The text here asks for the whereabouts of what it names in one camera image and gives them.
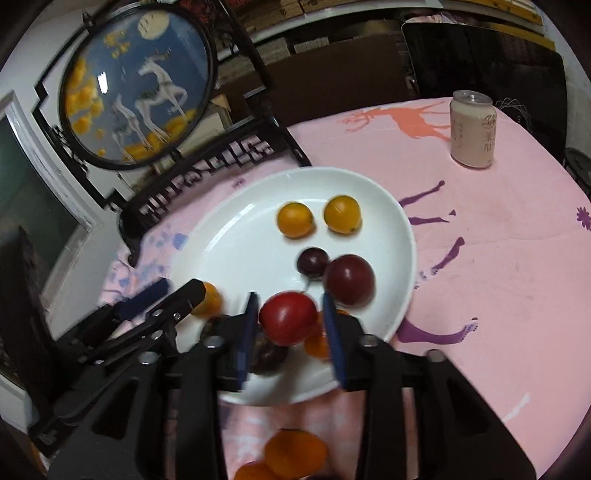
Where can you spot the black chair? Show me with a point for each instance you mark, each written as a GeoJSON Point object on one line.
{"type": "Point", "coordinates": [485, 69]}

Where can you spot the pale pink drink can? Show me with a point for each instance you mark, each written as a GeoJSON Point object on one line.
{"type": "Point", "coordinates": [473, 129]}

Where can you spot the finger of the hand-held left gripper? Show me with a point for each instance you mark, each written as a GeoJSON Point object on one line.
{"type": "Point", "coordinates": [138, 301]}
{"type": "Point", "coordinates": [187, 300]}

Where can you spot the dark cherry with stem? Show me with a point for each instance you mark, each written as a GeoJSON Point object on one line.
{"type": "Point", "coordinates": [312, 262]}

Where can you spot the round deer screen black stand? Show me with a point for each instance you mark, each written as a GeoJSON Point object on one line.
{"type": "Point", "coordinates": [138, 87]}

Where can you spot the brown board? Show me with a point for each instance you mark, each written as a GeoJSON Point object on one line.
{"type": "Point", "coordinates": [351, 78]}

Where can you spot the yellow-orange round kumquat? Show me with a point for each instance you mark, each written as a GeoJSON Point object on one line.
{"type": "Point", "coordinates": [342, 214]}

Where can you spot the orange oval kumquat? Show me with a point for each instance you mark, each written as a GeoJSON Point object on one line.
{"type": "Point", "coordinates": [295, 219]}

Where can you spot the pink printed tablecloth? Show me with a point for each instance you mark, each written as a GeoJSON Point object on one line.
{"type": "Point", "coordinates": [485, 258]}

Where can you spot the white framed window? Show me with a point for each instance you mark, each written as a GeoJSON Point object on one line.
{"type": "Point", "coordinates": [37, 194]}

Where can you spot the dark brown water chestnut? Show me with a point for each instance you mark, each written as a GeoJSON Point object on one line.
{"type": "Point", "coordinates": [211, 325]}

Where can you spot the small orange kumquat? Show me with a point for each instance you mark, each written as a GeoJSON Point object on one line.
{"type": "Point", "coordinates": [317, 344]}

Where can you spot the white round plate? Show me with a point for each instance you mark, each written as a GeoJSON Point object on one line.
{"type": "Point", "coordinates": [231, 258]}

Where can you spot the orange mandarin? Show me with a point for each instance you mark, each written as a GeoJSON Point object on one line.
{"type": "Point", "coordinates": [251, 473]}
{"type": "Point", "coordinates": [295, 454]}

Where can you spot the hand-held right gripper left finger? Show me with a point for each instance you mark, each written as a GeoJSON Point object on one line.
{"type": "Point", "coordinates": [244, 346]}

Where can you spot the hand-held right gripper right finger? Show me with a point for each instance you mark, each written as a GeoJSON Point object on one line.
{"type": "Point", "coordinates": [333, 346]}

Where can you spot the large dark purple plum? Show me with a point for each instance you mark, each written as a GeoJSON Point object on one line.
{"type": "Point", "coordinates": [350, 280]}

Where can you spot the yellow cherry tomato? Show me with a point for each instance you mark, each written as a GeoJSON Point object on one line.
{"type": "Point", "coordinates": [210, 299]}

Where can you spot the red cherry tomato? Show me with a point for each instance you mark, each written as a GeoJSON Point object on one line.
{"type": "Point", "coordinates": [290, 318]}

